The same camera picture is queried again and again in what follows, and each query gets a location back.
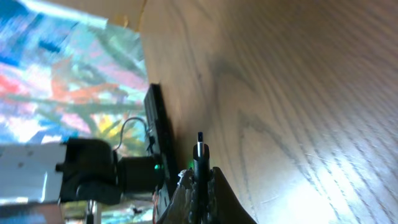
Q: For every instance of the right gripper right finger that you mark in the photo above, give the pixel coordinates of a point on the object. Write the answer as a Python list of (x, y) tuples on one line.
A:
[(223, 205)]

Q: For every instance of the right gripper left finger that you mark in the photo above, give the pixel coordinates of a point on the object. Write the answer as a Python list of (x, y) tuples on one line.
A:
[(184, 205)]

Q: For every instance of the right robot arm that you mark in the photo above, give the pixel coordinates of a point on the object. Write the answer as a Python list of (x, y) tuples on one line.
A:
[(36, 179)]

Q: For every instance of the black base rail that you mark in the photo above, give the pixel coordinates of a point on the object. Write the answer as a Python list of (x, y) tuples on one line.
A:
[(161, 132)]

